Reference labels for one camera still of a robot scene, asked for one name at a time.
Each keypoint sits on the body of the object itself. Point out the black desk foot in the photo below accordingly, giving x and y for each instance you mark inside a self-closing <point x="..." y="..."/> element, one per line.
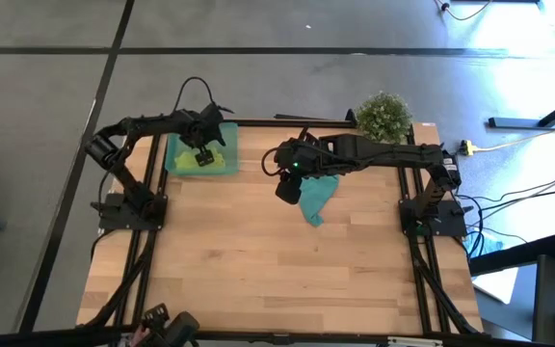
<point x="513" y="123"/>

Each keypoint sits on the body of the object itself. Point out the black aluminium rig frame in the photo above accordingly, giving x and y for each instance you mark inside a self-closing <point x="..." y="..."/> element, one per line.
<point x="258" y="123"/>

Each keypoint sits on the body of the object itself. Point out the person's hand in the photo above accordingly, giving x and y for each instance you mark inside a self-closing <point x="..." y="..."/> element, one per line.
<point x="139" y="336"/>

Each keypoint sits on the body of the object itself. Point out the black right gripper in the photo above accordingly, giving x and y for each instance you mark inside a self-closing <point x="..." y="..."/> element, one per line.
<point x="301" y="154"/>

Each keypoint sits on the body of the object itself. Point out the black handheld device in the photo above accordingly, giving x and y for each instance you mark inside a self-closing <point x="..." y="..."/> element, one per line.
<point x="176" y="330"/>

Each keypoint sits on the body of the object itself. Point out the black desk bar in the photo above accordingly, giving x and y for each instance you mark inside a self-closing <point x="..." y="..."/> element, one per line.
<point x="513" y="255"/>

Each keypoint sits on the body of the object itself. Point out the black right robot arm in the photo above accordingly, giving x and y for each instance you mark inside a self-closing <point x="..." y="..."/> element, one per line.
<point x="393" y="152"/>

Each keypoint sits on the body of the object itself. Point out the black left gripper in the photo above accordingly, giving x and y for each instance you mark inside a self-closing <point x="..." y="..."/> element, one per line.
<point x="200" y="127"/>

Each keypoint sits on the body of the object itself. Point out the black beam with silver brackets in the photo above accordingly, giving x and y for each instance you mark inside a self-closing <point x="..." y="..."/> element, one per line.
<point x="335" y="340"/>

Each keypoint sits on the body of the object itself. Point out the lime green microfiber towel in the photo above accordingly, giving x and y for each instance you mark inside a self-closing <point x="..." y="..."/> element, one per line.
<point x="188" y="161"/>

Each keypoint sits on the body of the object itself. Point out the teal translucent plastic basket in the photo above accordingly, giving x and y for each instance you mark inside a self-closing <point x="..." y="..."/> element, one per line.
<point x="229" y="159"/>

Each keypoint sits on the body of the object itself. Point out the potted green plant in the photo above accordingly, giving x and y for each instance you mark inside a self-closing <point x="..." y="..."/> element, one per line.
<point x="383" y="118"/>

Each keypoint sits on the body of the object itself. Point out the yellow power plug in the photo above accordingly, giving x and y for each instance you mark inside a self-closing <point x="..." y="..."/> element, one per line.
<point x="467" y="147"/>

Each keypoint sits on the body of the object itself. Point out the teal microfiber towel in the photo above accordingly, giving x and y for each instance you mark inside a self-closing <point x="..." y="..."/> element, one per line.
<point x="316" y="197"/>

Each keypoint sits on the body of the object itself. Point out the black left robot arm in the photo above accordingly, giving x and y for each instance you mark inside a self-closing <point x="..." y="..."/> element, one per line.
<point x="123" y="180"/>

